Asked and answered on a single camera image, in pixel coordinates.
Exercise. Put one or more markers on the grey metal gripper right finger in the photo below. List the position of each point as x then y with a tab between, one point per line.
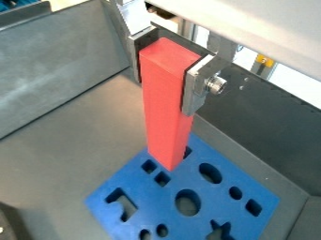
202	77

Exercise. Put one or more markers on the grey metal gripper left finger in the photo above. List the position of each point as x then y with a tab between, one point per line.
134	22

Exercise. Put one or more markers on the red rectangular block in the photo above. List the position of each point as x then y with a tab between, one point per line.
163	63

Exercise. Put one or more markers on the blue shape sorting board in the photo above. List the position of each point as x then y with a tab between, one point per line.
206	198

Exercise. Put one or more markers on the yellow fixture on frame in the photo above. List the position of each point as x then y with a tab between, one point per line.
264	60

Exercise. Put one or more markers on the grey metal tray enclosure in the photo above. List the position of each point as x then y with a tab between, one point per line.
72	122

